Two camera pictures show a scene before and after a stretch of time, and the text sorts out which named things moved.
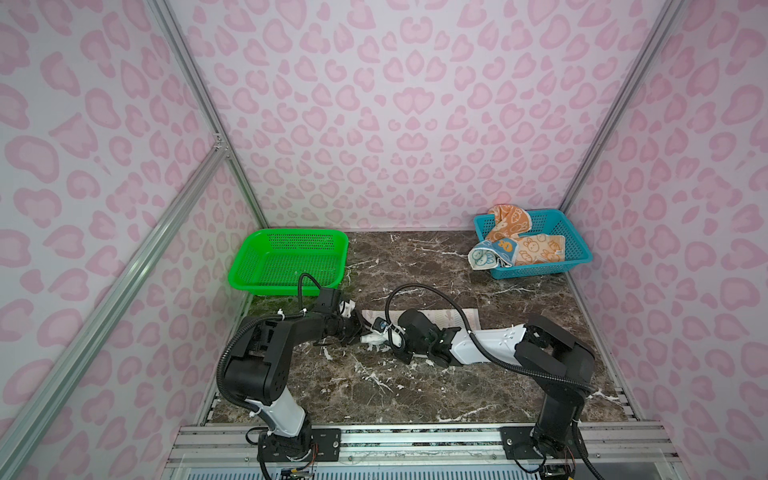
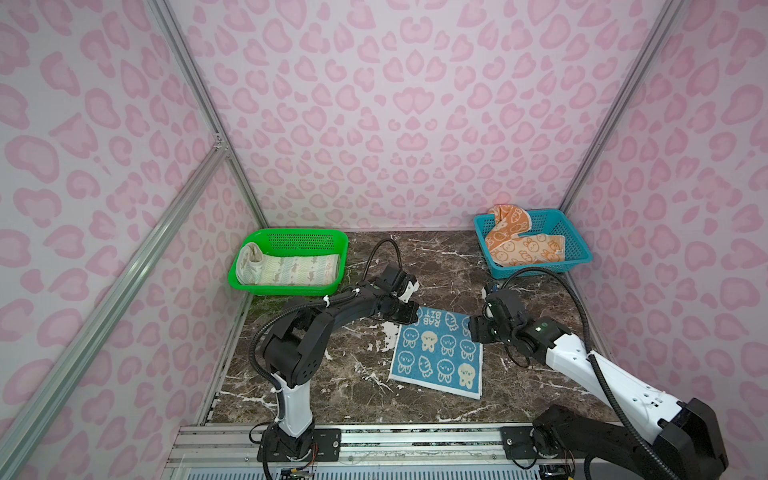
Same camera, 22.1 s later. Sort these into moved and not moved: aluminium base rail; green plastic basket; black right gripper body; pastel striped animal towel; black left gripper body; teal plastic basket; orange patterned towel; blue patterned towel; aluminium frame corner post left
Moved: blue patterned towel; black right gripper body; pastel striped animal towel; black left gripper body
Not moved: aluminium base rail; aluminium frame corner post left; orange patterned towel; teal plastic basket; green plastic basket
